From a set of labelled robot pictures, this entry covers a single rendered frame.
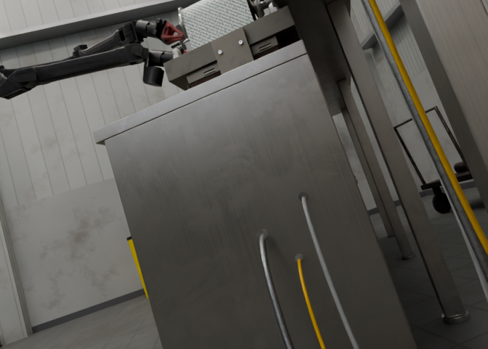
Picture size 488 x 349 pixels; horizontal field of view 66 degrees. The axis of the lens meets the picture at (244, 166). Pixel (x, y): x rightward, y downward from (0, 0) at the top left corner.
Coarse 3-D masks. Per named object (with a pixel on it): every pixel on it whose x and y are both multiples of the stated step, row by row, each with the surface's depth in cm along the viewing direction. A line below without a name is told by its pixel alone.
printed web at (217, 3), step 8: (208, 0) 133; (216, 0) 131; (224, 0) 130; (232, 0) 130; (240, 0) 129; (192, 8) 134; (200, 8) 133; (208, 8) 132; (216, 8) 131; (224, 8) 130; (232, 8) 129; (184, 16) 134; (192, 16) 133; (200, 16) 133; (208, 16) 132; (216, 16) 131; (184, 24) 134; (192, 24) 133
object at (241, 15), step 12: (228, 12) 130; (240, 12) 129; (204, 24) 132; (216, 24) 131; (228, 24) 130; (240, 24) 128; (192, 36) 133; (204, 36) 132; (216, 36) 131; (192, 48) 133
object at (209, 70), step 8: (264, 40) 106; (272, 40) 106; (256, 48) 107; (264, 48) 106; (272, 48) 106; (280, 48) 109; (256, 56) 107; (216, 64) 110; (200, 72) 111; (208, 72) 111; (216, 72) 110; (192, 80) 112; (200, 80) 111; (208, 80) 111
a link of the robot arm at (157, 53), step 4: (152, 52) 134; (156, 52) 134; (160, 52) 134; (152, 56) 134; (156, 56) 134; (160, 56) 134; (148, 60) 136; (152, 60) 135; (156, 60) 134; (160, 60) 134; (148, 64) 136; (152, 64) 136; (156, 64) 135; (160, 64) 135; (160, 68) 136
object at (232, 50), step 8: (232, 32) 106; (240, 32) 105; (216, 40) 107; (224, 40) 106; (232, 40) 106; (240, 40) 105; (216, 48) 107; (224, 48) 106; (232, 48) 106; (240, 48) 105; (248, 48) 104; (216, 56) 107; (224, 56) 106; (232, 56) 106; (240, 56) 105; (248, 56) 104; (224, 64) 106; (232, 64) 105; (240, 64) 105; (224, 72) 106
